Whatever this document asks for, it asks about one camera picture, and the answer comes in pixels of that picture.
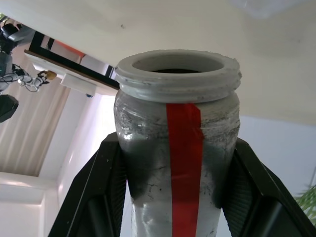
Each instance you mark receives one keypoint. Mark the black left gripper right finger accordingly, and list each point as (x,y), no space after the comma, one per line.
(256,202)

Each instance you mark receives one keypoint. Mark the silver red can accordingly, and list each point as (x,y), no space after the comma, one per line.
(148,172)

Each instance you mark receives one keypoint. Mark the black angular background object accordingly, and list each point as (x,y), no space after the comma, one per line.
(7,108)

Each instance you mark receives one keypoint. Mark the green palm plant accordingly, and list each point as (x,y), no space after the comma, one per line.
(307,200)

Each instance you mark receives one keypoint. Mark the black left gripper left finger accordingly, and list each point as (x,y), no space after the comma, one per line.
(98,197)

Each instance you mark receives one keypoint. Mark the grey background humanoid robot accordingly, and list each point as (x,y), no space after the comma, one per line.
(14,34)

